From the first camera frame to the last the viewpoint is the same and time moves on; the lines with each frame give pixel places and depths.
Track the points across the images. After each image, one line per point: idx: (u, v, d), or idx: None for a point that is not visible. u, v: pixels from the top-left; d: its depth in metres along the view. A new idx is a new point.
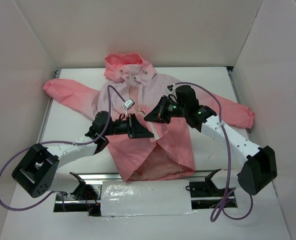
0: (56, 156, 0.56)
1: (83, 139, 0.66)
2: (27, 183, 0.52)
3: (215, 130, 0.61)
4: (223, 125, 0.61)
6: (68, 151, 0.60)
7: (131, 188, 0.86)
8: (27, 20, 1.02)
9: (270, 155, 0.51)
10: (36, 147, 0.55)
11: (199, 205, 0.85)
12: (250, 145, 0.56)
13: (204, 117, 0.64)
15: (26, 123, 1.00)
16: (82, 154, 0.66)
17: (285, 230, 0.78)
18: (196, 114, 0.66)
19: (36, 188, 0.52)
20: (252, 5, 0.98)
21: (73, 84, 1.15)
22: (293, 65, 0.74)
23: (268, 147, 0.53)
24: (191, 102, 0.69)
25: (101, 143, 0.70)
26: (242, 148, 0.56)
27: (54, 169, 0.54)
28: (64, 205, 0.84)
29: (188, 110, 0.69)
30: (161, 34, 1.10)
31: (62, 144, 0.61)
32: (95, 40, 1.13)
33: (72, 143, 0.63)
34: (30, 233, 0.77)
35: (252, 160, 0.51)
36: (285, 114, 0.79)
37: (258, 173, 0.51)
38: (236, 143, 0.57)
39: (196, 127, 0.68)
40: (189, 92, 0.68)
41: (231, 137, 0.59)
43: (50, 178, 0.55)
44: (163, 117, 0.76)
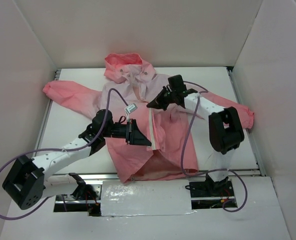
0: (42, 169, 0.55)
1: (75, 143, 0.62)
2: (16, 196, 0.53)
3: (193, 102, 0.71)
4: (199, 96, 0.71)
6: (56, 160, 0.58)
7: (131, 188, 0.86)
8: (26, 20, 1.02)
9: (231, 111, 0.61)
10: (22, 160, 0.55)
11: (199, 205, 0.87)
12: (217, 108, 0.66)
13: (185, 95, 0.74)
15: (26, 123, 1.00)
16: (76, 158, 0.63)
17: (285, 230, 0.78)
18: (181, 94, 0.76)
19: (24, 201, 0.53)
20: (252, 5, 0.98)
21: (72, 85, 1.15)
22: (293, 65, 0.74)
23: (233, 108, 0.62)
24: (179, 86, 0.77)
25: (96, 144, 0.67)
26: (210, 109, 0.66)
27: (41, 182, 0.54)
28: (66, 205, 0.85)
29: (175, 92, 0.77)
30: (161, 34, 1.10)
31: (50, 153, 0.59)
32: (95, 41, 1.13)
33: (62, 150, 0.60)
34: (30, 233, 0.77)
35: (216, 114, 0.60)
36: (285, 114, 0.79)
37: (220, 124, 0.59)
38: (206, 106, 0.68)
39: (182, 105, 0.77)
40: (176, 78, 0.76)
41: (203, 103, 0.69)
43: (39, 190, 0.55)
44: (160, 101, 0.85)
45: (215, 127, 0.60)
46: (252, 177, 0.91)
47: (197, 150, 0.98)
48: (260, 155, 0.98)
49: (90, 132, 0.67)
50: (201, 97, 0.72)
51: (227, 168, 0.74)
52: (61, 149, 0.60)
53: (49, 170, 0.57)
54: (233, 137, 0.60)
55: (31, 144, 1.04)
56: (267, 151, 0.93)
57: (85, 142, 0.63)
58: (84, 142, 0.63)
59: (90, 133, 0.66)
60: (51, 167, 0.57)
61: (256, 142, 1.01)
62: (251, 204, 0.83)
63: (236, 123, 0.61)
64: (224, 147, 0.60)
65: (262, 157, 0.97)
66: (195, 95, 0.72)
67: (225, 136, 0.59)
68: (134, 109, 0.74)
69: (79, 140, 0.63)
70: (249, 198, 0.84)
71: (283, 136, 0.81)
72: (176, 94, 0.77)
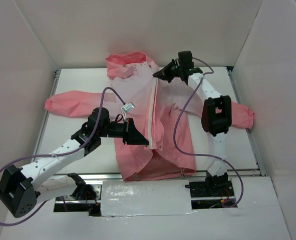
0: (30, 179, 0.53)
1: (66, 146, 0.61)
2: (9, 205, 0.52)
3: (195, 82, 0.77)
4: (202, 78, 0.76)
6: (46, 168, 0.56)
7: (131, 188, 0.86)
8: (27, 20, 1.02)
9: (226, 99, 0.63)
10: (10, 171, 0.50)
11: (199, 205, 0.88)
12: (215, 94, 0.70)
13: (190, 72, 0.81)
15: (26, 123, 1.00)
16: (68, 161, 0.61)
17: (285, 230, 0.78)
18: (186, 70, 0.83)
19: (17, 210, 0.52)
20: (252, 5, 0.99)
21: (75, 93, 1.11)
22: (293, 65, 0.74)
23: (227, 96, 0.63)
24: (187, 62, 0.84)
25: (91, 143, 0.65)
26: (207, 93, 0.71)
27: (31, 193, 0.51)
28: (66, 205, 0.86)
29: (182, 68, 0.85)
30: (161, 34, 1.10)
31: (39, 161, 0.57)
32: (95, 41, 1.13)
33: (52, 156, 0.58)
34: (30, 233, 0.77)
35: (210, 100, 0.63)
36: (285, 114, 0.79)
37: (213, 111, 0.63)
38: (205, 89, 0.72)
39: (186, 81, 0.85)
40: (186, 54, 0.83)
41: (203, 86, 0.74)
43: (31, 198, 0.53)
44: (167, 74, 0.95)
45: (208, 113, 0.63)
46: (252, 177, 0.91)
47: (197, 149, 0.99)
48: (260, 155, 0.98)
49: (85, 131, 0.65)
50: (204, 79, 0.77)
51: (222, 157, 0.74)
52: (51, 154, 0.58)
53: (38, 178, 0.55)
54: (221, 122, 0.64)
55: (31, 144, 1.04)
56: (267, 151, 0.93)
57: (78, 145, 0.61)
58: (75, 145, 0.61)
59: (84, 133, 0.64)
60: (42, 175, 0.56)
61: (257, 141, 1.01)
62: (251, 204, 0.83)
63: (227, 111, 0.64)
64: (212, 131, 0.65)
65: (262, 157, 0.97)
66: (201, 76, 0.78)
67: (214, 120, 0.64)
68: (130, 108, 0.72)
69: (70, 142, 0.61)
70: (249, 198, 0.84)
71: (283, 136, 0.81)
72: (182, 68, 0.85)
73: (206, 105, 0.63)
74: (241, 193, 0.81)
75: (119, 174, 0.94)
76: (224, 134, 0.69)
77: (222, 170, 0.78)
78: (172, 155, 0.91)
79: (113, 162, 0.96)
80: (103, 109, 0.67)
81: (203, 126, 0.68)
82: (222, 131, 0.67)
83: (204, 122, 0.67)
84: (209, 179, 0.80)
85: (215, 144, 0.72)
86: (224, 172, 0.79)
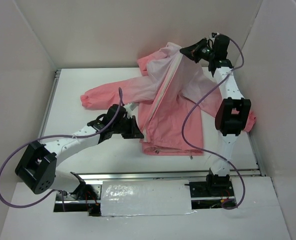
0: (54, 153, 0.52)
1: (84, 131, 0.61)
2: (30, 180, 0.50)
3: (221, 76, 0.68)
4: (229, 75, 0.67)
6: (68, 146, 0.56)
7: (131, 188, 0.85)
8: (27, 20, 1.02)
9: (246, 101, 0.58)
10: (34, 144, 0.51)
11: (199, 205, 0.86)
12: (237, 94, 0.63)
13: (220, 65, 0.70)
15: (26, 123, 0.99)
16: (84, 145, 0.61)
17: (285, 230, 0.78)
18: (217, 62, 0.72)
19: (39, 184, 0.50)
20: (252, 4, 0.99)
21: (108, 86, 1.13)
22: (293, 65, 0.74)
23: (248, 100, 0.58)
24: (221, 51, 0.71)
25: (105, 132, 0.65)
26: (228, 91, 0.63)
27: (54, 166, 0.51)
28: (64, 205, 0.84)
29: (214, 56, 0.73)
30: (161, 34, 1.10)
31: (61, 139, 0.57)
32: (95, 40, 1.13)
33: (72, 137, 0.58)
34: (29, 233, 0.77)
35: (229, 99, 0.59)
36: (285, 114, 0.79)
37: (228, 112, 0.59)
38: (229, 87, 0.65)
39: (212, 72, 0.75)
40: (224, 43, 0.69)
41: (227, 83, 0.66)
43: (52, 173, 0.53)
44: (195, 55, 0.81)
45: (222, 112, 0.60)
46: (252, 177, 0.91)
47: (206, 132, 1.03)
48: (260, 155, 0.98)
49: (100, 122, 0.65)
50: (232, 76, 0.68)
51: (227, 158, 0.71)
52: (71, 135, 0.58)
53: (60, 156, 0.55)
54: (233, 124, 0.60)
55: None
56: (267, 151, 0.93)
57: (95, 130, 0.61)
58: (93, 130, 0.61)
59: (99, 123, 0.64)
60: (63, 152, 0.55)
61: (257, 142, 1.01)
62: (251, 204, 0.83)
63: (243, 114, 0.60)
64: (221, 129, 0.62)
65: (262, 157, 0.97)
66: (228, 71, 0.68)
67: (226, 120, 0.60)
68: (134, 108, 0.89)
69: (87, 127, 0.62)
70: (249, 198, 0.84)
71: (283, 136, 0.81)
72: (214, 57, 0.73)
73: (222, 104, 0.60)
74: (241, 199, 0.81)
75: (121, 174, 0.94)
76: (234, 136, 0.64)
77: (225, 171, 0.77)
78: (174, 140, 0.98)
79: (113, 162, 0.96)
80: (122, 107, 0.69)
81: (215, 123, 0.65)
82: (233, 132, 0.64)
83: (217, 119, 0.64)
84: (210, 178, 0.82)
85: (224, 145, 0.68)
86: (226, 174, 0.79)
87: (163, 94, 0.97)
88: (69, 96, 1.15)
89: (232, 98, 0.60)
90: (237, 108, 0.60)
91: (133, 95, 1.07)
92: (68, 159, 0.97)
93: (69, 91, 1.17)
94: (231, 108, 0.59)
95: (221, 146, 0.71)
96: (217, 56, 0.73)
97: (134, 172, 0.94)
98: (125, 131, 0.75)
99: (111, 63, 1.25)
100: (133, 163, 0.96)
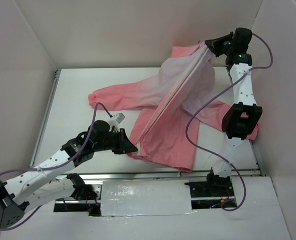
0: (13, 195, 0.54)
1: (55, 159, 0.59)
2: None
3: (237, 74, 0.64)
4: (246, 74, 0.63)
6: (30, 183, 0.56)
7: (131, 188, 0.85)
8: (27, 20, 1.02)
9: (256, 109, 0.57)
10: None
11: (199, 205, 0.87)
12: (250, 99, 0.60)
13: (239, 59, 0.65)
15: (26, 123, 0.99)
16: (57, 175, 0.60)
17: (285, 229, 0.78)
18: (236, 55, 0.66)
19: (2, 221, 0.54)
20: (252, 4, 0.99)
21: (115, 88, 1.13)
22: (293, 65, 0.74)
23: (259, 107, 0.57)
24: (241, 45, 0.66)
25: (82, 154, 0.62)
26: (241, 95, 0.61)
27: (14, 208, 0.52)
28: (66, 205, 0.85)
29: (233, 50, 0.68)
30: (161, 34, 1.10)
31: (25, 174, 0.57)
32: (95, 40, 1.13)
33: (37, 170, 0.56)
34: (29, 233, 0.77)
35: (238, 105, 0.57)
36: (285, 113, 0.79)
37: (237, 116, 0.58)
38: (242, 90, 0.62)
39: (229, 66, 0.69)
40: (245, 34, 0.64)
41: (242, 84, 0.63)
43: (18, 211, 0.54)
44: (216, 44, 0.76)
45: (231, 116, 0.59)
46: (252, 177, 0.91)
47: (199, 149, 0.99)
48: (260, 154, 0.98)
49: (77, 141, 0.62)
50: (249, 75, 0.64)
51: (229, 160, 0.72)
52: (37, 168, 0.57)
53: (22, 194, 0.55)
54: (238, 127, 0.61)
55: (30, 144, 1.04)
56: (267, 151, 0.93)
57: (67, 158, 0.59)
58: (64, 158, 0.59)
59: (75, 143, 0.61)
60: (25, 190, 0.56)
61: (257, 141, 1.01)
62: (251, 204, 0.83)
63: (251, 120, 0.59)
64: (227, 130, 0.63)
65: (262, 157, 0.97)
66: (246, 70, 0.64)
67: (234, 124, 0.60)
68: (122, 119, 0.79)
69: (59, 155, 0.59)
70: (249, 198, 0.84)
71: (284, 136, 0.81)
72: (232, 50, 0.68)
73: (231, 110, 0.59)
74: (242, 201, 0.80)
75: (121, 175, 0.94)
76: (240, 140, 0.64)
77: (226, 172, 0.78)
78: (164, 156, 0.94)
79: (112, 162, 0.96)
80: (104, 123, 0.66)
81: (222, 125, 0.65)
82: (239, 136, 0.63)
83: (224, 121, 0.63)
84: (211, 176, 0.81)
85: (228, 147, 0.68)
86: (226, 175, 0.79)
87: (165, 106, 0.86)
88: (69, 96, 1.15)
89: (243, 104, 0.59)
90: (248, 114, 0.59)
91: (141, 99, 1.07)
92: None
93: (69, 91, 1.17)
94: (239, 114, 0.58)
95: (225, 147, 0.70)
96: (236, 49, 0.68)
97: (134, 172, 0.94)
98: (114, 145, 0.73)
99: (111, 63, 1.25)
100: (133, 163, 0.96)
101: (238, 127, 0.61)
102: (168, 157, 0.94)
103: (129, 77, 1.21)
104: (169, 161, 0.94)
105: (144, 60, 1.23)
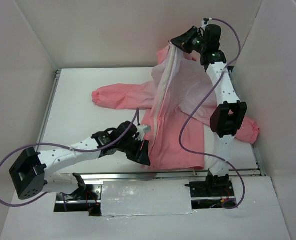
0: (44, 166, 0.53)
1: (85, 144, 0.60)
2: (16, 185, 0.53)
3: (215, 74, 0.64)
4: (224, 72, 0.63)
6: (61, 159, 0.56)
7: (131, 188, 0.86)
8: (27, 19, 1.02)
9: (241, 105, 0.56)
10: (28, 151, 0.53)
11: (199, 205, 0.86)
12: (233, 96, 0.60)
13: (213, 60, 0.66)
15: (26, 123, 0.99)
16: (82, 159, 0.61)
17: (285, 230, 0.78)
18: (209, 55, 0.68)
19: (23, 193, 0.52)
20: (252, 4, 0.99)
21: (120, 87, 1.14)
22: (294, 64, 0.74)
23: (244, 103, 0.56)
24: (214, 43, 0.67)
25: (108, 148, 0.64)
26: (224, 95, 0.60)
27: (41, 179, 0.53)
28: (66, 205, 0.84)
29: (206, 49, 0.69)
30: (161, 35, 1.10)
31: (57, 150, 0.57)
32: (95, 41, 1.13)
33: (69, 149, 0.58)
34: (29, 234, 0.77)
35: (223, 105, 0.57)
36: (285, 114, 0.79)
37: (224, 116, 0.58)
38: (223, 88, 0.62)
39: (204, 66, 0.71)
40: (216, 33, 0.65)
41: (222, 84, 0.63)
43: (40, 185, 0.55)
44: (185, 47, 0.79)
45: (219, 116, 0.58)
46: (251, 177, 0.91)
47: (206, 145, 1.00)
48: (259, 155, 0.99)
49: (105, 134, 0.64)
50: (226, 73, 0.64)
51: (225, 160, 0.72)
52: (69, 147, 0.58)
53: (51, 168, 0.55)
54: (228, 126, 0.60)
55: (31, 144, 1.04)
56: (267, 151, 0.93)
57: (97, 146, 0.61)
58: (94, 145, 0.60)
59: (104, 136, 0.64)
60: (54, 165, 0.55)
61: (256, 141, 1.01)
62: (251, 204, 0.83)
63: (239, 117, 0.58)
64: (218, 131, 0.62)
65: (261, 157, 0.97)
66: (223, 68, 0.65)
67: (223, 125, 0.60)
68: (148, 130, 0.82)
69: (90, 141, 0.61)
70: (249, 198, 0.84)
71: (284, 136, 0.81)
72: (206, 49, 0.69)
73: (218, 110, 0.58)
74: (242, 198, 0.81)
75: (122, 175, 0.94)
76: (231, 137, 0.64)
77: (224, 171, 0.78)
78: (173, 161, 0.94)
79: (113, 162, 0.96)
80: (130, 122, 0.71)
81: (211, 126, 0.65)
82: (229, 133, 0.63)
83: (213, 122, 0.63)
84: (210, 178, 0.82)
85: (221, 146, 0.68)
86: (226, 173, 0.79)
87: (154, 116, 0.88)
88: (68, 97, 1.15)
89: (227, 102, 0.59)
90: (233, 111, 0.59)
91: (146, 98, 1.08)
92: None
93: (68, 91, 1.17)
94: (226, 114, 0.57)
95: (218, 145, 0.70)
96: (209, 48, 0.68)
97: (134, 172, 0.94)
98: (131, 150, 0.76)
99: (111, 63, 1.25)
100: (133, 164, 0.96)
101: (228, 126, 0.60)
102: (180, 162, 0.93)
103: (128, 77, 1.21)
104: (181, 164, 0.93)
105: (144, 60, 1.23)
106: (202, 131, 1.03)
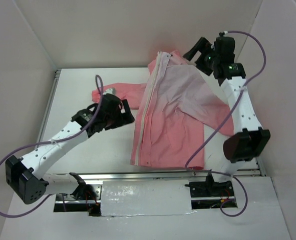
0: (31, 169, 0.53)
1: (67, 130, 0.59)
2: (18, 192, 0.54)
3: (233, 93, 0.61)
4: (242, 91, 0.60)
6: (47, 155, 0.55)
7: (131, 188, 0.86)
8: (26, 19, 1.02)
9: (263, 134, 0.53)
10: (11, 160, 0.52)
11: (199, 205, 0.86)
12: (253, 121, 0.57)
13: (230, 73, 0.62)
15: (26, 123, 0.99)
16: (70, 146, 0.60)
17: (285, 230, 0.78)
18: (225, 67, 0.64)
19: (27, 196, 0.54)
20: (252, 5, 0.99)
21: (119, 86, 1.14)
22: (293, 64, 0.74)
23: (266, 131, 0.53)
24: (227, 54, 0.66)
25: (94, 124, 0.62)
26: (244, 119, 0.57)
27: (35, 182, 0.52)
28: (66, 205, 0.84)
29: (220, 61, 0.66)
30: (161, 35, 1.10)
31: (40, 149, 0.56)
32: (95, 41, 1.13)
33: (51, 143, 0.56)
34: (28, 234, 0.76)
35: (243, 133, 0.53)
36: (285, 113, 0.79)
37: (243, 145, 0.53)
38: (242, 112, 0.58)
39: (219, 80, 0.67)
40: (228, 43, 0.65)
41: (241, 105, 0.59)
43: (40, 187, 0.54)
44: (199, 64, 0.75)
45: (237, 145, 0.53)
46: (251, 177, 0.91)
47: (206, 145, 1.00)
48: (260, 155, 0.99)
49: (86, 112, 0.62)
50: (245, 93, 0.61)
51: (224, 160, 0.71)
52: (50, 141, 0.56)
53: (41, 168, 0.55)
54: (244, 153, 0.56)
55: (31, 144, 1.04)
56: (267, 151, 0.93)
57: (80, 128, 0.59)
58: (77, 128, 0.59)
59: (85, 113, 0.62)
60: (43, 164, 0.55)
61: None
62: (251, 204, 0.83)
63: (258, 146, 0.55)
64: (232, 158, 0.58)
65: (262, 157, 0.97)
66: (241, 86, 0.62)
67: (240, 153, 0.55)
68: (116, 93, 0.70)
69: (70, 125, 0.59)
70: (249, 198, 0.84)
71: (284, 136, 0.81)
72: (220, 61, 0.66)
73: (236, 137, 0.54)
74: (244, 205, 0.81)
75: (121, 175, 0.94)
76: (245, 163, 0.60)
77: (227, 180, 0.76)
78: (173, 160, 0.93)
79: (113, 162, 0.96)
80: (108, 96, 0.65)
81: (225, 152, 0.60)
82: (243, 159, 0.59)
83: (227, 148, 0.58)
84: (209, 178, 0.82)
85: None
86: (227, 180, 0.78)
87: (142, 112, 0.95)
88: (68, 96, 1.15)
89: (247, 129, 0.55)
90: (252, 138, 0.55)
91: None
92: (68, 160, 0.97)
93: (68, 91, 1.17)
94: (246, 143, 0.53)
95: None
96: (223, 60, 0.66)
97: (134, 172, 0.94)
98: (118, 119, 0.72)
99: (111, 64, 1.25)
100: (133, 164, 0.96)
101: (244, 154, 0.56)
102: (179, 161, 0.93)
103: (128, 77, 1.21)
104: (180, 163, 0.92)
105: (144, 60, 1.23)
106: (202, 130, 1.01)
